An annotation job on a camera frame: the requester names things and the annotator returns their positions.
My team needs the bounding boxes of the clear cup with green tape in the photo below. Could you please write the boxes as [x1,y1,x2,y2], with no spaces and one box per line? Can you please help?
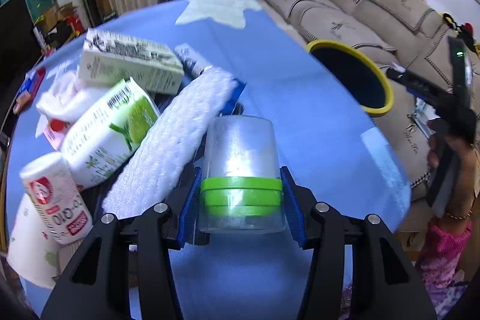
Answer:
[198,115,285,234]

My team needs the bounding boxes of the white foam net sleeve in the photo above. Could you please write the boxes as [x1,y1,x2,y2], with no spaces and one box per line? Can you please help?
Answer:
[103,67,238,219]

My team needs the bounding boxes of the pink patterned sleeve forearm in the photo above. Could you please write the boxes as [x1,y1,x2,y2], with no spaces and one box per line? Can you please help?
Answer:
[415,217,472,319]

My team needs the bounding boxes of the yellow rimmed black trash bin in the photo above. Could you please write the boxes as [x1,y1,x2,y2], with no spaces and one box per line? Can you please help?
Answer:
[306,40,395,118]

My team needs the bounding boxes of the person's right hand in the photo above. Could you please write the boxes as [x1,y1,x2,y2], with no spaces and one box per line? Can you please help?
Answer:
[427,118,479,223]

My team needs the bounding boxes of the white paper cup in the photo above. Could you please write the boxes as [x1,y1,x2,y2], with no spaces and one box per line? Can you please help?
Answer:
[7,194,60,289]

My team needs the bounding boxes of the black yellow plush toy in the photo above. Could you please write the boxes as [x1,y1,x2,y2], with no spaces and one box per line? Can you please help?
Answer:
[441,13,479,55]

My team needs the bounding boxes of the blue patterned tablecloth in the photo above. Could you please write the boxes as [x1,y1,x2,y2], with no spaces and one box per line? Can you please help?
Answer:
[103,0,410,319]

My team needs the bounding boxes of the white Co-Q10 bottle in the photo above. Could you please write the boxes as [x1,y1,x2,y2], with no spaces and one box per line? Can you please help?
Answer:
[19,152,93,244]

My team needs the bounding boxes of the green white tissue pack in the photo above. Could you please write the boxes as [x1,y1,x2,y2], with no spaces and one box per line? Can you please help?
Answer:
[60,78,160,191]

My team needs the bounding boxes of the beige embroidered sofa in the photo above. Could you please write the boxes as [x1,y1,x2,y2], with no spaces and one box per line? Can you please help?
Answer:
[264,0,456,202]

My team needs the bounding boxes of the small pink white carton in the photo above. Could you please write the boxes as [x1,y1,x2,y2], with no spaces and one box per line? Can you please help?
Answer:
[43,118,72,150]

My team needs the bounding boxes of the crumpled white tissue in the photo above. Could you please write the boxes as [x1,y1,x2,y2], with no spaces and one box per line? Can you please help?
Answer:
[36,71,110,124]

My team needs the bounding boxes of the floral green tea box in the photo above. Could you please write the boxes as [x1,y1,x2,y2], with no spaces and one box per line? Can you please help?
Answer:
[78,29,184,95]

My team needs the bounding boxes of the black tower fan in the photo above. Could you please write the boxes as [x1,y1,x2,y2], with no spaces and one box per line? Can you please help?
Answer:
[82,0,103,27]

